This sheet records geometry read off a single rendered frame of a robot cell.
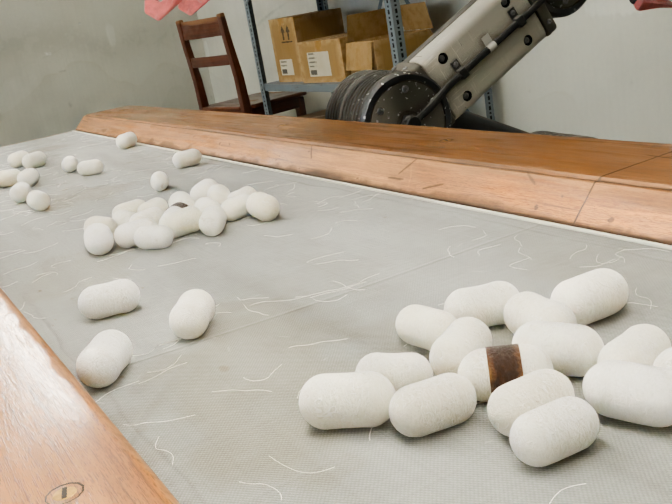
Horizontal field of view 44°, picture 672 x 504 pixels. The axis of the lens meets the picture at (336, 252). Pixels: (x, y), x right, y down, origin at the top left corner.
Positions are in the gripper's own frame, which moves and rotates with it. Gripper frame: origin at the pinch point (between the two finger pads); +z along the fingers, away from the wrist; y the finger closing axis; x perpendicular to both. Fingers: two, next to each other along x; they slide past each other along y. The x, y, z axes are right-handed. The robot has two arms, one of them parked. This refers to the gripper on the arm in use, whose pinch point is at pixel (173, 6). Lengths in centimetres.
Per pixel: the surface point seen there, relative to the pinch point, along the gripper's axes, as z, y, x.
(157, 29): 100, 443, 115
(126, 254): 14.1, -19.2, -9.7
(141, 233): 12.0, -19.2, -10.0
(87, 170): 25.5, 17.5, 5.2
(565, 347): -5, -46, -30
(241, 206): 8.3, -13.4, -15.0
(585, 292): -6, -41, -31
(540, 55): -9, 238, -65
